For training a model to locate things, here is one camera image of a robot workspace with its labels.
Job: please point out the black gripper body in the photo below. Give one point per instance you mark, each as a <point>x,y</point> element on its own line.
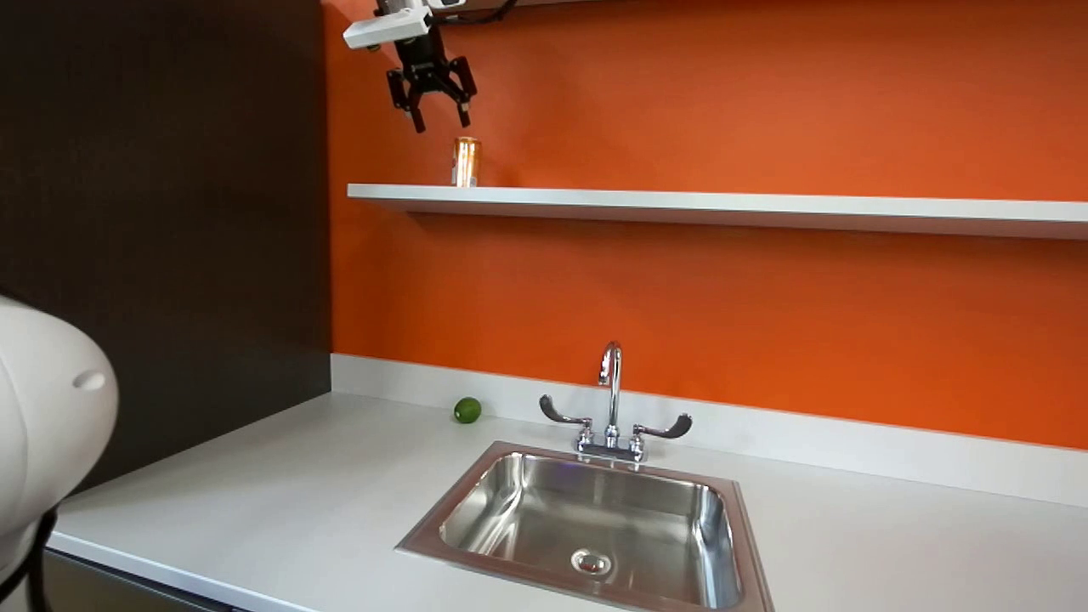
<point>429,74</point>

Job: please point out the small tan bottle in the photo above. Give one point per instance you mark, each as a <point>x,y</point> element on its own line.
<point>467,161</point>

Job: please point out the dark wood cabinet panel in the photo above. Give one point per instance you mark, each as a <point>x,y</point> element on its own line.
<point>158,205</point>

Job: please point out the green lime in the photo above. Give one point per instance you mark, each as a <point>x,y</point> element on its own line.
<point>467,410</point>

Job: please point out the stainless steel sink basin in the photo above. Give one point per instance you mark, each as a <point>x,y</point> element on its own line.
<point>564,523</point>

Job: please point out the round sink drain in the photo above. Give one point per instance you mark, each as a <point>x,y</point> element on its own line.
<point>594,562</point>

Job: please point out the white backsplash strip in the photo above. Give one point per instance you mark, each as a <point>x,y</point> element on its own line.
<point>851,447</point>

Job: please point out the brown base cabinet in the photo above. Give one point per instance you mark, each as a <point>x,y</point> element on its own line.
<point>123,583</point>

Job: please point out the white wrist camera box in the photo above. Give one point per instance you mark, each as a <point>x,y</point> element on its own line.
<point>384,27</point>

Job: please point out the long white wall shelf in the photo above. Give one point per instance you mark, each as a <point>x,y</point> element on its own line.
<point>726,209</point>

